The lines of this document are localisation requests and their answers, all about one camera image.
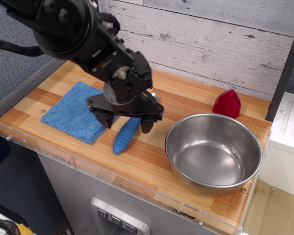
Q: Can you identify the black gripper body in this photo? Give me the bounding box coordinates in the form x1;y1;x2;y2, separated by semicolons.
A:
86;92;164;122

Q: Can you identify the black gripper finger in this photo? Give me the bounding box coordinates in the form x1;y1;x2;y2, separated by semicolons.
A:
95;113;114;129
141;121;153;134

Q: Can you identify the blue handled metal spoon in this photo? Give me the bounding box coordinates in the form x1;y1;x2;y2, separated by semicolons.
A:
112;92;159;156

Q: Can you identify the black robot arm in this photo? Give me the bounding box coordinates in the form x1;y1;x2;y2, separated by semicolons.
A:
0;0;164;133

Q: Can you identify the folded blue towel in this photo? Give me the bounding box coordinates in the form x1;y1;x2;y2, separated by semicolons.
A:
41;81;106;144

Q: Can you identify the stainless steel bowl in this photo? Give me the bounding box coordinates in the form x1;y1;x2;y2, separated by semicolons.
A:
165;113;263;197

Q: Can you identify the grey toy kitchen cabinet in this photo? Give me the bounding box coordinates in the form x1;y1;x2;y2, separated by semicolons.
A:
38;154;213;235

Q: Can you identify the red plastic cone toy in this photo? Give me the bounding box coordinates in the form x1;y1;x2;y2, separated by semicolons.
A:
213;89;241;118

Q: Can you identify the silver control panel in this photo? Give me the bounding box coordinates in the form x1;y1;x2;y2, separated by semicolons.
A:
91;197;151;235

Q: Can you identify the white metal cabinet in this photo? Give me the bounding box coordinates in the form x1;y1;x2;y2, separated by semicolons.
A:
258;92;294;195

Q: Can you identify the clear acrylic guard rail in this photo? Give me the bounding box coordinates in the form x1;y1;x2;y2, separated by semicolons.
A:
0;57;272;235

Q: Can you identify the black braided cable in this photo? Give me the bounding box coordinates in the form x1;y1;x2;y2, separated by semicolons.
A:
0;216;22;235

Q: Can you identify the dark grey right post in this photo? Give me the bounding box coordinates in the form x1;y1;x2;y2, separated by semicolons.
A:
265;40;294;122

